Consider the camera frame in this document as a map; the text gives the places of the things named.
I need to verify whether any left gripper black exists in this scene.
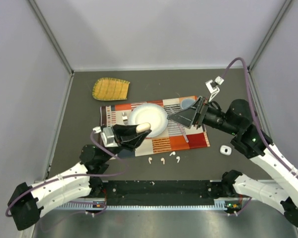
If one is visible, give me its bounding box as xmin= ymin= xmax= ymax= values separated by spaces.
xmin=101 ymin=123 xmax=151 ymax=163

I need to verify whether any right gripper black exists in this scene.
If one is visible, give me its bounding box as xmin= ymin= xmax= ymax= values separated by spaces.
xmin=167 ymin=96 xmax=237 ymax=135

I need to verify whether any white earbud charging case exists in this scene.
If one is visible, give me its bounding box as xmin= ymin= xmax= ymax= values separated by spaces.
xmin=136 ymin=122 xmax=151 ymax=133

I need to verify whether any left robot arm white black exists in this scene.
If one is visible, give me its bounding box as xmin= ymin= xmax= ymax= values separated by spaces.
xmin=5 ymin=122 xmax=151 ymax=231

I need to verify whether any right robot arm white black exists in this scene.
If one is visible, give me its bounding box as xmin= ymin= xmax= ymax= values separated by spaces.
xmin=167 ymin=97 xmax=298 ymax=228

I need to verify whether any light blue mug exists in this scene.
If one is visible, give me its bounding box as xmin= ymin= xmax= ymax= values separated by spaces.
xmin=180 ymin=98 xmax=195 ymax=110

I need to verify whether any colourful patchwork placemat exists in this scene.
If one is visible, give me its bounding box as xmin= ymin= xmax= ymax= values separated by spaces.
xmin=100 ymin=96 xmax=210 ymax=159

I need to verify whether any white round plate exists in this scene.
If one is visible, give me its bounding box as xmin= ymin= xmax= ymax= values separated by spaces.
xmin=128 ymin=103 xmax=168 ymax=137

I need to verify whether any yellow woven cloth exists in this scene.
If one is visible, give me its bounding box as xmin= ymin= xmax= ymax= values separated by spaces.
xmin=92 ymin=77 xmax=130 ymax=101

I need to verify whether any silver knife pink handle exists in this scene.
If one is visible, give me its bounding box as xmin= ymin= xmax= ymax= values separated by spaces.
xmin=176 ymin=123 xmax=189 ymax=143

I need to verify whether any silver fork pink handle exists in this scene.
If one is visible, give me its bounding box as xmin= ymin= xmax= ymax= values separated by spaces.
xmin=122 ymin=112 xmax=128 ymax=125

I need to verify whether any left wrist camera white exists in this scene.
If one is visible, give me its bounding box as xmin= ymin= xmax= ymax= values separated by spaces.
xmin=92 ymin=126 xmax=117 ymax=147

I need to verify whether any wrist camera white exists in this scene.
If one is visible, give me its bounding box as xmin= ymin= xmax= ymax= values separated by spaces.
xmin=92 ymin=126 xmax=117 ymax=147
xmin=205 ymin=76 xmax=224 ymax=102

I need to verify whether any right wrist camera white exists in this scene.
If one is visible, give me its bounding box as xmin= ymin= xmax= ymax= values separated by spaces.
xmin=205 ymin=76 xmax=224 ymax=102

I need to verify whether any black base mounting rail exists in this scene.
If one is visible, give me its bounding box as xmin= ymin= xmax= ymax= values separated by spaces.
xmin=99 ymin=179 xmax=253 ymax=206

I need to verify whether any aluminium frame front beam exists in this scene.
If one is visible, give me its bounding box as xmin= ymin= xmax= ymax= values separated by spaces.
xmin=29 ymin=179 xmax=298 ymax=211

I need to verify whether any aluminium frame right post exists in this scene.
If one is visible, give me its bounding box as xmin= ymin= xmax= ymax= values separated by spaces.
xmin=248 ymin=0 xmax=294 ymax=73

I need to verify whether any aluminium frame post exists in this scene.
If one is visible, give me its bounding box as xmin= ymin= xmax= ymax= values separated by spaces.
xmin=26 ymin=0 xmax=74 ymax=75
xmin=248 ymin=0 xmax=294 ymax=73

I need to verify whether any aluminium frame left post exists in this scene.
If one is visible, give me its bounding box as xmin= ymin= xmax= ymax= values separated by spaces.
xmin=26 ymin=0 xmax=74 ymax=75

